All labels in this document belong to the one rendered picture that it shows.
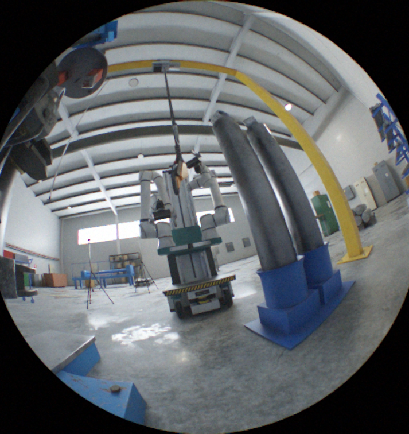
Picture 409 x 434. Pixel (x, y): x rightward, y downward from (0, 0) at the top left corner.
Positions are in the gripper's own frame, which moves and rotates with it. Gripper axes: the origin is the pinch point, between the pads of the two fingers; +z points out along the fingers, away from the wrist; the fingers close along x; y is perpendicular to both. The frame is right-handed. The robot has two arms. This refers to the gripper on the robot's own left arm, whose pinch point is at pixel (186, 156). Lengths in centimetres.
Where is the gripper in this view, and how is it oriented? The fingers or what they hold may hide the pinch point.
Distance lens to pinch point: 122.1
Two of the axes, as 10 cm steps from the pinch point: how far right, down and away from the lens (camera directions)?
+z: -5.1, -1.5, -8.5
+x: 8.3, -3.5, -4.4
